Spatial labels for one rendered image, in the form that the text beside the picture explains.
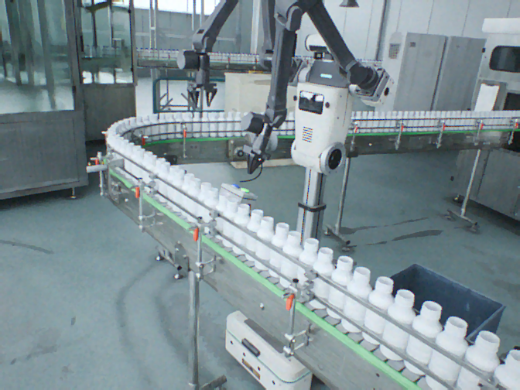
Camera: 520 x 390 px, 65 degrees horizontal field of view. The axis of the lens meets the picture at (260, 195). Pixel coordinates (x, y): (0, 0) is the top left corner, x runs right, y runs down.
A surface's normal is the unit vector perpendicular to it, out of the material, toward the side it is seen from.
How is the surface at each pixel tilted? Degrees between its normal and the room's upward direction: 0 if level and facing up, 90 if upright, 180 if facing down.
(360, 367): 90
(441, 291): 90
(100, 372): 0
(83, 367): 0
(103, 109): 90
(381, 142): 90
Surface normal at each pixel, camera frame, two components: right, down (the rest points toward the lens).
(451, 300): -0.77, 0.18
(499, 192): -0.94, 0.10
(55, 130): 0.64, 0.32
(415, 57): 0.37, 0.36
